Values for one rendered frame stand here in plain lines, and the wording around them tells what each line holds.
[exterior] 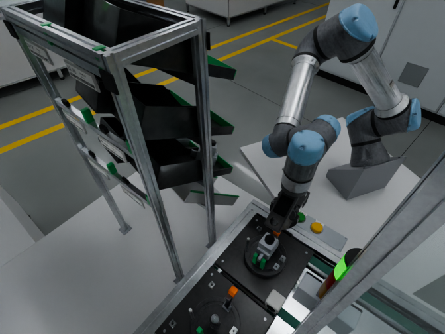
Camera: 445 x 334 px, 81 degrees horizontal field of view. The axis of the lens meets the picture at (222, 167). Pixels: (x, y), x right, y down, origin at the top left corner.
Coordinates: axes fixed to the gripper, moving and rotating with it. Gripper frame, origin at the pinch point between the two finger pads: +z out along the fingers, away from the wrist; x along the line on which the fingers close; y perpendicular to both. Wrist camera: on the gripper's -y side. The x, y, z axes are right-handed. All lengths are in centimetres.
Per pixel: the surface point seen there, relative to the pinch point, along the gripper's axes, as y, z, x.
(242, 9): 429, 85, 323
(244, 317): -25.3, 10.2, -5.1
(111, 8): -21, -61, 27
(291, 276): -6.6, 10.3, -9.9
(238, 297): -22.0, 10.2, -0.8
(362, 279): -22.4, -37.5, -19.3
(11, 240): -59, 21, 84
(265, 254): -9.2, 1.8, -1.1
